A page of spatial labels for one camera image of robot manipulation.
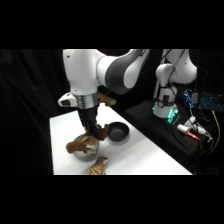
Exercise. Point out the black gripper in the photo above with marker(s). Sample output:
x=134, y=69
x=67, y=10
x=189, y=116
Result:
x=88, y=115

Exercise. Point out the brown deer plush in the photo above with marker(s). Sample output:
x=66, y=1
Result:
x=80, y=146

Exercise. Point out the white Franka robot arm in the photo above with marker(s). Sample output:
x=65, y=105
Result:
x=113, y=71

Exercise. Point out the black bowl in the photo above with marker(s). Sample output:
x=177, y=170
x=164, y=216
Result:
x=118, y=131

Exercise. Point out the grey bowl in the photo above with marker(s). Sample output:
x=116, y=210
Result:
x=87, y=156

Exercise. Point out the brown wooden object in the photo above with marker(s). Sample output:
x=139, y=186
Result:
x=107, y=99

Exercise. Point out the tan toy piece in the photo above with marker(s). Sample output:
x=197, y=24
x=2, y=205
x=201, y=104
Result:
x=97, y=166

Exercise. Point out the black robot stand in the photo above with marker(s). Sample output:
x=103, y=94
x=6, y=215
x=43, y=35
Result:
x=150, y=126

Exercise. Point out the black curtain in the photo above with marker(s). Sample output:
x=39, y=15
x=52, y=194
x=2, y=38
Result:
x=30, y=110

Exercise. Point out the green lit control box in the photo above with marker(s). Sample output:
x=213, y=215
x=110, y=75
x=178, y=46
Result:
x=173, y=116

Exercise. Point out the white cylinder with red tip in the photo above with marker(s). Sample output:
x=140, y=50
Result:
x=186, y=130

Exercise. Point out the blue lit electronics board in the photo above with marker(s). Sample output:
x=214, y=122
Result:
x=190, y=99

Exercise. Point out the blue lit laptop keyboard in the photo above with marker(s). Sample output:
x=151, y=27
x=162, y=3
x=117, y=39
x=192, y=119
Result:
x=211, y=101

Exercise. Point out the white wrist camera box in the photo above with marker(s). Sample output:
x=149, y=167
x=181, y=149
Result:
x=66, y=100

